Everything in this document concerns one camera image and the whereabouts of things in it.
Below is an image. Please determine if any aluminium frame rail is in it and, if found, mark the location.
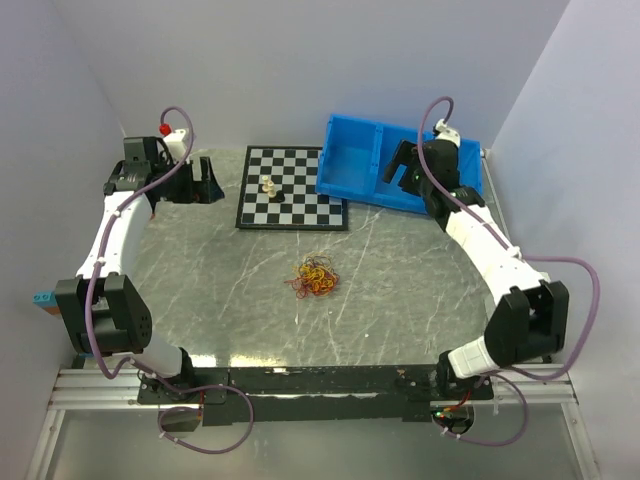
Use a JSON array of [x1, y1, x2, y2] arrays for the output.
[[48, 369, 578, 411]]

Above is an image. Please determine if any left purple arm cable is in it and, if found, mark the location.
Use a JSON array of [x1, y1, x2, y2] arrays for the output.
[[83, 105, 255, 455]]

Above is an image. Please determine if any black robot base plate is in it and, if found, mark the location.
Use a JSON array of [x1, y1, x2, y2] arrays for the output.
[[137, 364, 494, 426]]

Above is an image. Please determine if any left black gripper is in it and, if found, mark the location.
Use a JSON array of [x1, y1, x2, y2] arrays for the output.
[[153, 156, 224, 204]]

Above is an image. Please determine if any blue three-compartment plastic bin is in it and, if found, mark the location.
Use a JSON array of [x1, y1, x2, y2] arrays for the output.
[[315, 113, 483, 216]]

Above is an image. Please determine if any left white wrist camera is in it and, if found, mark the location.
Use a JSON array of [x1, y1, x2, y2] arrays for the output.
[[159, 123, 191, 161]]

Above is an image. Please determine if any blue and brown toy block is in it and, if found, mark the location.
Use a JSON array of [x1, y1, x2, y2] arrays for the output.
[[33, 291, 61, 318]]

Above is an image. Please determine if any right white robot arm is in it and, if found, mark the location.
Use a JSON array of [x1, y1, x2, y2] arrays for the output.
[[382, 139, 569, 399]]

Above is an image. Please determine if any black and white chessboard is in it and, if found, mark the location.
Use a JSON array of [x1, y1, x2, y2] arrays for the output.
[[236, 146, 348, 232]]

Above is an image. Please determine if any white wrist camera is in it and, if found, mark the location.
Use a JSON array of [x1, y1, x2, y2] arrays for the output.
[[433, 119, 461, 148], [159, 123, 191, 161]]

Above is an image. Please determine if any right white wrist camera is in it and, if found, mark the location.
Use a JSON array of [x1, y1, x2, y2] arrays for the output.
[[433, 119, 461, 148]]

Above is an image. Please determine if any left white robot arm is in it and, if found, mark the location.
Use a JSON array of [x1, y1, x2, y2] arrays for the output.
[[54, 124, 224, 403]]

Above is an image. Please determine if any short white chess piece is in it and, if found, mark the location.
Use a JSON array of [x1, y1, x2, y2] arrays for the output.
[[266, 181, 277, 199]]

